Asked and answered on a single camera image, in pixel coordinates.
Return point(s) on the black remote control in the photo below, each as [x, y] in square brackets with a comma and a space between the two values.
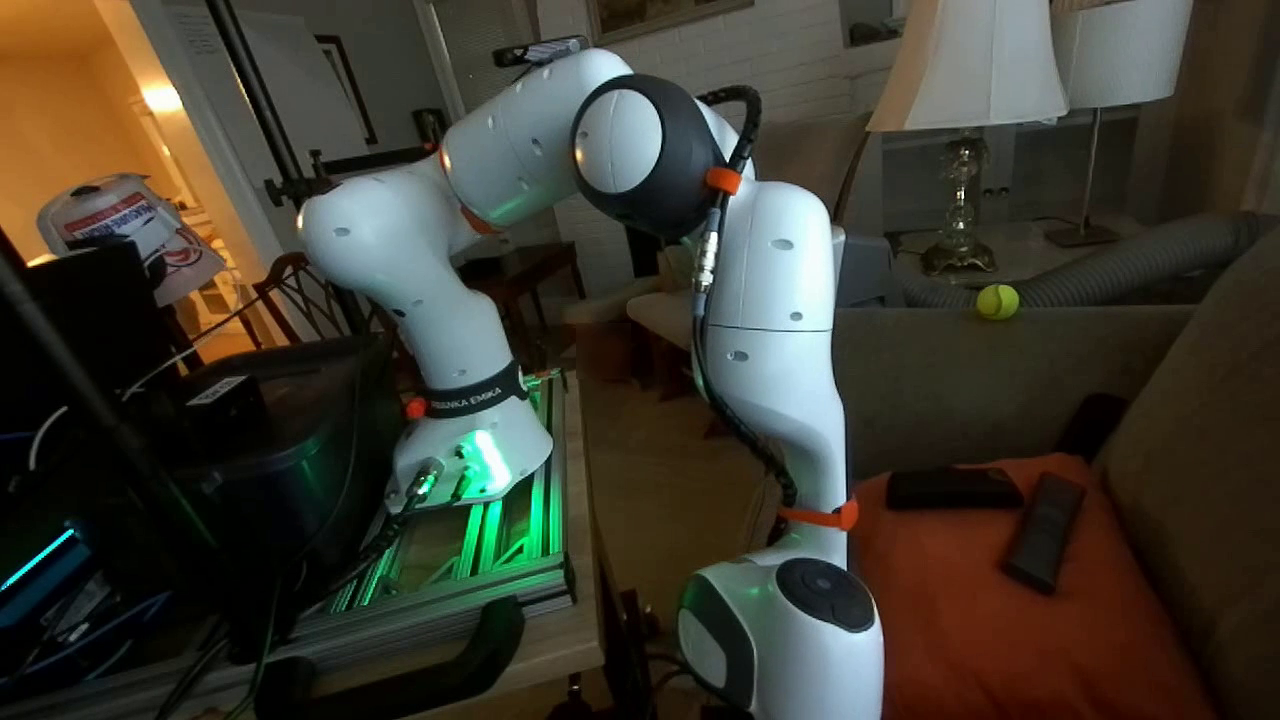
[1044, 533]

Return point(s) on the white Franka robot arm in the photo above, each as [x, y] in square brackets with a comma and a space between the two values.
[774, 323]

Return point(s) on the black camera on stand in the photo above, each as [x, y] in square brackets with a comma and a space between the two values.
[525, 49]

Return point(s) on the white and red sign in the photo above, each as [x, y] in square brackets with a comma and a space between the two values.
[127, 225]

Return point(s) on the orange pillow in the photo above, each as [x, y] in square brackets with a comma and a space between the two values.
[986, 626]

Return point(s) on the beige ottoman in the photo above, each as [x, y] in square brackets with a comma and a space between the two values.
[643, 324]

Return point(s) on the black controller box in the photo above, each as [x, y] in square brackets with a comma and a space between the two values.
[280, 454]

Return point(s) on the dark wooden chair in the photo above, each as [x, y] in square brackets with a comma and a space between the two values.
[292, 305]

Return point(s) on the green-lit robot base platform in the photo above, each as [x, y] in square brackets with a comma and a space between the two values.
[505, 533]

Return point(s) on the brown fabric couch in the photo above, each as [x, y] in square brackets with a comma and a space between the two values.
[986, 386]

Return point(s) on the grey bolster cushion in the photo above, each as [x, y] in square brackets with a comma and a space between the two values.
[1146, 262]

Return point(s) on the black vertical stand pole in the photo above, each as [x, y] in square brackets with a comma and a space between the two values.
[260, 95]

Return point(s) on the table lamp with glass base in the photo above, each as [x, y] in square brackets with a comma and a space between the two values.
[967, 82]

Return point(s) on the slim-stem table lamp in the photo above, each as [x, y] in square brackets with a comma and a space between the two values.
[1122, 66]

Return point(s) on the yellow-green tennis ball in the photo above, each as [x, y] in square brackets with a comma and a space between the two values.
[997, 302]

